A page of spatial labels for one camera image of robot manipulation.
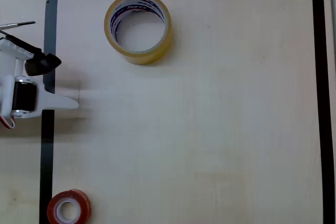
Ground small red tape roll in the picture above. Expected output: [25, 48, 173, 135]
[46, 188, 92, 224]

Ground large yellowish clear tape roll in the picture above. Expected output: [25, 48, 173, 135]
[103, 0, 174, 66]

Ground thin metal screwdriver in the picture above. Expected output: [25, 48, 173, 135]
[0, 20, 36, 30]

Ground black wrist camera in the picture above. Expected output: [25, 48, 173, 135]
[24, 52, 62, 77]

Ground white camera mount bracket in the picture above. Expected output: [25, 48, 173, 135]
[0, 37, 35, 78]

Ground black camera cable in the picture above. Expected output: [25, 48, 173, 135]
[0, 30, 43, 55]

